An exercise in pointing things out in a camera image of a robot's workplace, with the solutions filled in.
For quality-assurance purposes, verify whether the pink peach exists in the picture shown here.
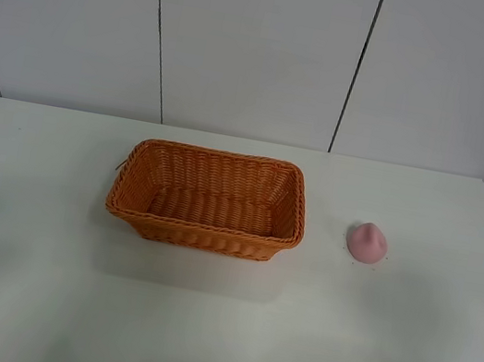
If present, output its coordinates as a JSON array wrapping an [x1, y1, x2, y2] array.
[[346, 223, 388, 265]]

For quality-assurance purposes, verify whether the orange woven rectangular basket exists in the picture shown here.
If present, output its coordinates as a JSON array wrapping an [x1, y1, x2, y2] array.
[[105, 139, 306, 261]]

